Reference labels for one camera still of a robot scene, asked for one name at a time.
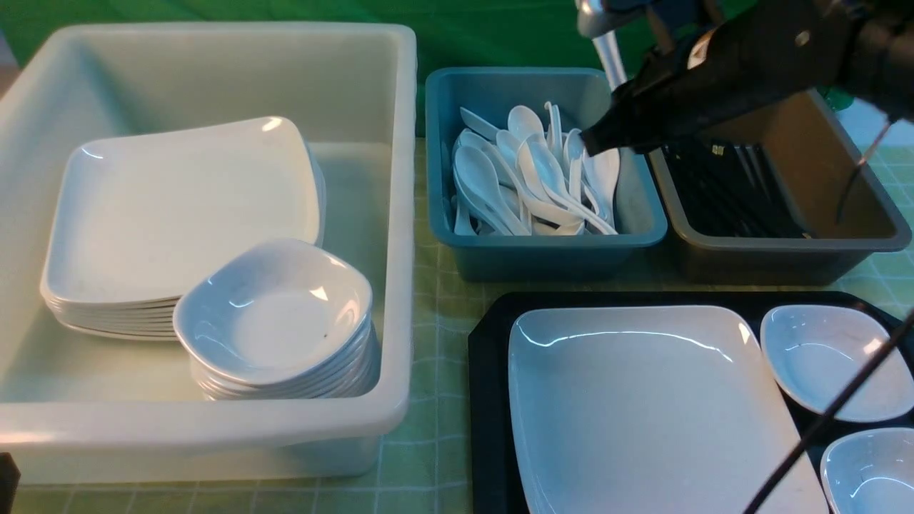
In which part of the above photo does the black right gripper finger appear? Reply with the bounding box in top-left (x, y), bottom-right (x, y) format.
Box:
top-left (581, 107), bottom-right (647, 156)

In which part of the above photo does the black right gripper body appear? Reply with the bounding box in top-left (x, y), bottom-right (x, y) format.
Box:
top-left (628, 1), bottom-right (868, 143)

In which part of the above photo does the white square rice plate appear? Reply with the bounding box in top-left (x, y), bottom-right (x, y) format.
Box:
top-left (507, 306), bottom-right (800, 513)

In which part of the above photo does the white bowl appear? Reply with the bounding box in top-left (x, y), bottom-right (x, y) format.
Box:
top-left (820, 428), bottom-right (913, 513)
top-left (173, 238), bottom-right (374, 388)
top-left (760, 305), bottom-right (913, 423)

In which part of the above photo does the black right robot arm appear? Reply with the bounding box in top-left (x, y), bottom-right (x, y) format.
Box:
top-left (576, 1), bottom-right (913, 156)

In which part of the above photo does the top white stacked plate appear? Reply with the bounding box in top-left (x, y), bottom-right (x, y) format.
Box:
top-left (41, 116), bottom-right (321, 306)

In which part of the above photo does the teal plastic spoon bin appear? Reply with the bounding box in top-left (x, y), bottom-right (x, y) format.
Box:
top-left (425, 67), bottom-right (668, 282)

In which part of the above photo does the pile of white spoons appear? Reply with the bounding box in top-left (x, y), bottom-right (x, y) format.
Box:
top-left (451, 101), bottom-right (621, 236)

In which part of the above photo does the pile of black chopsticks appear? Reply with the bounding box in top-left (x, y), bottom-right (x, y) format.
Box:
top-left (661, 138), bottom-right (813, 238)

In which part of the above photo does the brown plastic chopstick bin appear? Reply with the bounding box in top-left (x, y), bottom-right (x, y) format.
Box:
top-left (646, 91), bottom-right (912, 286)

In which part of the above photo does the green backdrop cloth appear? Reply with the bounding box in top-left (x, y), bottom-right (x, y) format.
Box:
top-left (2, 1), bottom-right (601, 133)

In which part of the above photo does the black serving tray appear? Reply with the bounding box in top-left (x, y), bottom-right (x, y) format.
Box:
top-left (468, 291), bottom-right (902, 513)

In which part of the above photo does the green checked tablecloth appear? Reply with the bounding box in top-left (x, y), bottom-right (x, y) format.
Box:
top-left (0, 139), bottom-right (914, 514)

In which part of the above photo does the stack of white bowls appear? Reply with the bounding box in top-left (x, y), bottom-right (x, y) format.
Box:
top-left (189, 320), bottom-right (381, 400)

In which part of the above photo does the stack of white plates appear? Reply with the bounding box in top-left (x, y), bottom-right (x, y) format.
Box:
top-left (39, 143), bottom-right (326, 342)

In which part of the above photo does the large white plastic tub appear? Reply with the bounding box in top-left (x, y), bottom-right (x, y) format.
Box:
top-left (1, 22), bottom-right (417, 487)

